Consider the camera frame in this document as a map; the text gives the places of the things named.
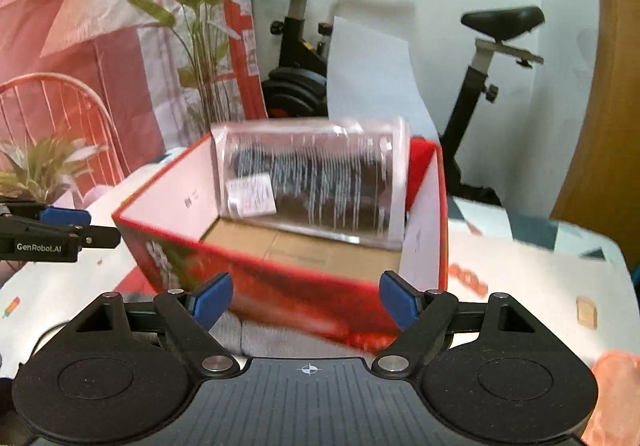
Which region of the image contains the tall green potted plant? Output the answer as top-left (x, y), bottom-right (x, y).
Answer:
top-left (122, 0), bottom-right (253, 137)

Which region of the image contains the red wire chair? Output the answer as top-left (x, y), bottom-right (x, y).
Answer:
top-left (0, 72), bottom-right (126, 199)

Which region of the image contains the white board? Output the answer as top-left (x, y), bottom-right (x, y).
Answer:
top-left (325, 15), bottom-right (442, 147)

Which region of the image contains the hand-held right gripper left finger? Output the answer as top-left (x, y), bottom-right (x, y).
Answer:
top-left (75, 273), bottom-right (241, 379)

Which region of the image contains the small green potted plant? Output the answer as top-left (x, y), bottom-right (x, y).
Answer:
top-left (0, 136), bottom-right (109, 207)

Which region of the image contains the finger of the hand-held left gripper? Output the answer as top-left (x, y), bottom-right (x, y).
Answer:
top-left (0, 202), bottom-right (92, 227)
top-left (0, 217), bottom-right (122, 250)

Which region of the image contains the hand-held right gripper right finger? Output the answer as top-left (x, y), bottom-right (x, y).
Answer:
top-left (372, 270), bottom-right (540, 379)

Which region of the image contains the pink printed curtain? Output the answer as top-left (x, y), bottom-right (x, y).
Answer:
top-left (0, 0), bottom-right (267, 179)

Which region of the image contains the black exercise bike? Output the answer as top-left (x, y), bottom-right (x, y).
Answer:
top-left (242, 0), bottom-right (546, 207)

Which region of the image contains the wooden door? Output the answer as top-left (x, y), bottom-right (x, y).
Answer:
top-left (549, 0), bottom-right (640, 239)

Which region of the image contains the pink cloth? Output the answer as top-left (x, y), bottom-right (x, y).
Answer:
top-left (582, 350), bottom-right (640, 446)

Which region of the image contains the red cardboard box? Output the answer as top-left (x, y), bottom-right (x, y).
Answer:
top-left (111, 133), bottom-right (449, 353)

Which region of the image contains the clear plastic container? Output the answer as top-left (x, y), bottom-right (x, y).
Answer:
top-left (210, 116), bottom-right (412, 251)

